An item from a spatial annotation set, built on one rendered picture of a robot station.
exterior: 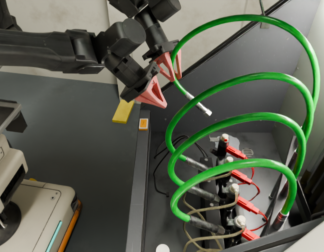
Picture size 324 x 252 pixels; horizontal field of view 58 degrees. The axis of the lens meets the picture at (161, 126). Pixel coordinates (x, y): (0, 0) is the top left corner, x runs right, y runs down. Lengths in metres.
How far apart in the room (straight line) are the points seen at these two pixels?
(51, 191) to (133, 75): 1.24
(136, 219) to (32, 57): 0.50
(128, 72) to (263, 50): 0.52
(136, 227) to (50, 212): 0.95
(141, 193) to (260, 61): 0.58
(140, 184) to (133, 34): 0.47
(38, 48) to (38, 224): 1.26
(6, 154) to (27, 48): 0.80
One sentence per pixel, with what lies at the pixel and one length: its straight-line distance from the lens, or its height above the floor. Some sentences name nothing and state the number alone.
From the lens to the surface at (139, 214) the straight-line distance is 0.85.
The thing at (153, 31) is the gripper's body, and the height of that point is 1.33.
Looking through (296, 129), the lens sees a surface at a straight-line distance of 0.58.
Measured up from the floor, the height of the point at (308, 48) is 1.38.
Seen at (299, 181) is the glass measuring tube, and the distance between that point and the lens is 0.98.
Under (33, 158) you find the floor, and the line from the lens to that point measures 2.39.
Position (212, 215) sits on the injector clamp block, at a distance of 0.82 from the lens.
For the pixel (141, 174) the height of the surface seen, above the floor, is 0.95.
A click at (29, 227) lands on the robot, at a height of 0.28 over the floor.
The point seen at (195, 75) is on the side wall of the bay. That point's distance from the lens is 1.04.
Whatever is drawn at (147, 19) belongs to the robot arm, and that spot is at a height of 1.35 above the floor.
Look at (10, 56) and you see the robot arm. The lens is 0.55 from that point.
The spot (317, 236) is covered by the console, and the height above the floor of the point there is 1.32.
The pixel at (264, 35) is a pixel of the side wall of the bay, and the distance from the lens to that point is 1.00.
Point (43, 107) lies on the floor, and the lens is 2.81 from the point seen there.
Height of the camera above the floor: 1.69
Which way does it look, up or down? 44 degrees down
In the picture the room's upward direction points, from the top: straight up
